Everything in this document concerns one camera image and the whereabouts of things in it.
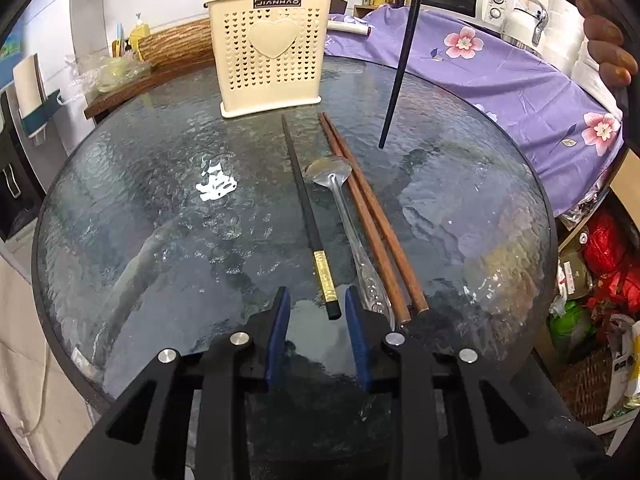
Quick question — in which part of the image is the white printed bag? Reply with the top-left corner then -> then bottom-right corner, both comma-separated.
602,315 -> 640,421

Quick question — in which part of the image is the cardboard box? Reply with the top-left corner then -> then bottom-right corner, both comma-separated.
607,150 -> 640,221

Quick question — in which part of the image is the clear plastic bag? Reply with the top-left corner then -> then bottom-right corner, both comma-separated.
65,52 -> 153,93

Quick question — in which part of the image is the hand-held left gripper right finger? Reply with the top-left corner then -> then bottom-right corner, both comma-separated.
344,286 -> 583,480

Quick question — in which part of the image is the wicker basket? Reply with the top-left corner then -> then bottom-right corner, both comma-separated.
552,345 -> 616,426

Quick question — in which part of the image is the purple floral cloth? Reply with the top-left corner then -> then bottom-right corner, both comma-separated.
322,5 -> 626,216

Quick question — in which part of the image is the pair of brown wooden chopsticks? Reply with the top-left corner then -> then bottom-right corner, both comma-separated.
322,111 -> 430,315

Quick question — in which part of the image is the teal wall holder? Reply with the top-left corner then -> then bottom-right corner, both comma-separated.
17,90 -> 66,138

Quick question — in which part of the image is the black chopstick gold band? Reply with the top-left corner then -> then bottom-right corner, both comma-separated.
280,114 -> 343,321
378,0 -> 430,151

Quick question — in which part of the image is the small steel spoon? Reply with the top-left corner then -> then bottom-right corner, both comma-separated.
305,156 -> 397,322

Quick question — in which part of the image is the green plastic bag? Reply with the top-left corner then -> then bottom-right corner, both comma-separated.
547,302 -> 593,356

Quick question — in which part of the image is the wicker basin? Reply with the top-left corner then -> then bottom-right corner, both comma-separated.
137,17 -> 216,68

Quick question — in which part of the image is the red plastic bag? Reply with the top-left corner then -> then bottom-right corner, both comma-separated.
582,210 -> 640,311

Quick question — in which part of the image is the person's right hand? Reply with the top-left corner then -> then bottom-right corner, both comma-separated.
575,0 -> 640,111

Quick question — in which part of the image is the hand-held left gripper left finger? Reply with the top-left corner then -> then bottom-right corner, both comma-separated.
59,286 -> 292,480

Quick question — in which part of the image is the yellow dish soap bottle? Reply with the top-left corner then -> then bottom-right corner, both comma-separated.
129,12 -> 150,51

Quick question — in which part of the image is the white electric kettle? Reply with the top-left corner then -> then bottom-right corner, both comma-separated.
502,0 -> 551,53

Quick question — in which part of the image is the cream plastic utensil holder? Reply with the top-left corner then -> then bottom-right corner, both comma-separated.
204,0 -> 332,119

